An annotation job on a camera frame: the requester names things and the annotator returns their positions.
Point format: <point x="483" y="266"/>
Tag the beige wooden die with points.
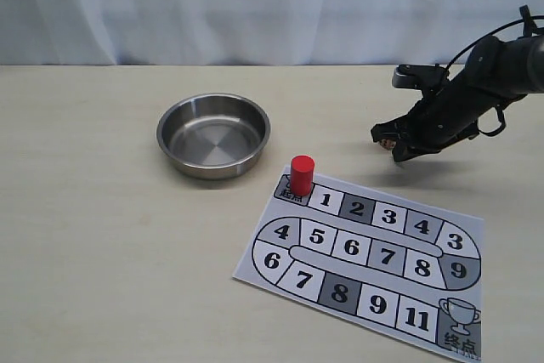
<point x="387" y="144"/>

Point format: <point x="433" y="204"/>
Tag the white background curtain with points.
<point x="246" y="32"/>

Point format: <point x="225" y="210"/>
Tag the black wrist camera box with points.
<point x="419" y="77"/>

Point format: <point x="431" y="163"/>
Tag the red cylinder game piece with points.
<point x="301" y="174"/>

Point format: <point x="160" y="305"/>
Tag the printed paper game board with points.
<point x="398" y="267"/>

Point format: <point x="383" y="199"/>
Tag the stainless steel round bowl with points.
<point x="213" y="136"/>

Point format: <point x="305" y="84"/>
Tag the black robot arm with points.
<point x="521" y="69"/>

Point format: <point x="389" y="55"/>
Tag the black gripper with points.
<point x="450" y="114"/>

